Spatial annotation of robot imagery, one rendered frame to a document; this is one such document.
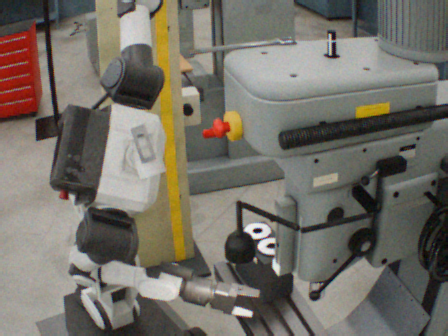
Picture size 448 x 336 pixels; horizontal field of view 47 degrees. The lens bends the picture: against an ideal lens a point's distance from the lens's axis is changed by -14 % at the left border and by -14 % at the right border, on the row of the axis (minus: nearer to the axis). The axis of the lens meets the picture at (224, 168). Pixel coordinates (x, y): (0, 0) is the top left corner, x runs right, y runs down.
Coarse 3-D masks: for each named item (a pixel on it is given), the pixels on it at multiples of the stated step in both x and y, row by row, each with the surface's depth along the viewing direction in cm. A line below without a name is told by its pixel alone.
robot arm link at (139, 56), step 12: (132, 48) 151; (144, 48) 152; (132, 60) 150; (144, 60) 151; (132, 72) 146; (144, 72) 149; (156, 72) 153; (132, 84) 148; (144, 84) 150; (156, 84) 153; (144, 96) 155
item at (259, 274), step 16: (256, 224) 202; (256, 240) 196; (272, 240) 194; (256, 256) 189; (272, 256) 188; (240, 272) 207; (256, 272) 193; (272, 272) 189; (256, 288) 196; (272, 288) 192; (288, 288) 196
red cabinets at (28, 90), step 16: (0, 32) 519; (16, 32) 507; (32, 32) 533; (0, 48) 509; (16, 48) 514; (32, 48) 533; (0, 64) 518; (16, 64) 522; (32, 64) 532; (0, 80) 525; (16, 80) 531; (32, 80) 537; (0, 96) 535; (16, 96) 540; (32, 96) 545; (0, 112) 544; (16, 112) 549; (32, 112) 557
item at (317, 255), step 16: (288, 192) 136; (320, 192) 125; (336, 192) 125; (368, 192) 128; (304, 208) 129; (320, 208) 126; (336, 208) 126; (352, 208) 129; (304, 224) 131; (352, 224) 131; (368, 224) 133; (304, 240) 133; (320, 240) 131; (336, 240) 132; (304, 256) 135; (320, 256) 133; (336, 256) 134; (304, 272) 138; (320, 272) 136
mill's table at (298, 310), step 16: (224, 272) 211; (240, 304) 195; (256, 304) 194; (272, 304) 197; (288, 304) 193; (304, 304) 193; (240, 320) 195; (256, 320) 187; (272, 320) 187; (288, 320) 186; (304, 320) 186
